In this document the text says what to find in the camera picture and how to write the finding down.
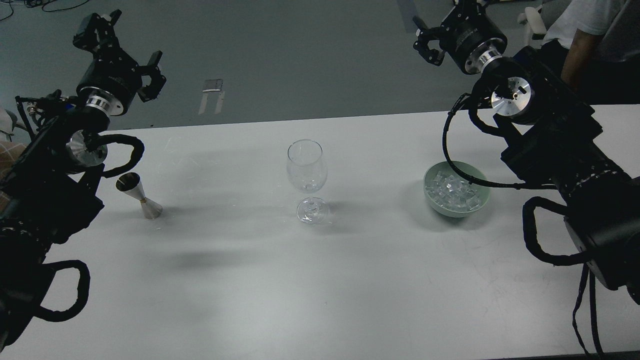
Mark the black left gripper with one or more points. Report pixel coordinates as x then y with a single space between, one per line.
117 77

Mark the green bowl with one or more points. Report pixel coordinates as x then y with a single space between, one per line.
457 215

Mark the clear wine glass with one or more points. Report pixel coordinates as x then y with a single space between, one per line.
308 172

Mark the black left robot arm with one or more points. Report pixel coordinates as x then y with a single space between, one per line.
52 186

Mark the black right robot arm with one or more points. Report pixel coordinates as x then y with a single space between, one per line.
549 132

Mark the seated person dark trousers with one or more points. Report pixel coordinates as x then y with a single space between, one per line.
594 48

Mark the clear ice cubes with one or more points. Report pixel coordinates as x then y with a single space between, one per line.
451 192

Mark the steel double jigger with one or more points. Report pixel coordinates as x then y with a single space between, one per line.
131 184

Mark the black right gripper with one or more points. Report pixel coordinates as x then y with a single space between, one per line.
467 35

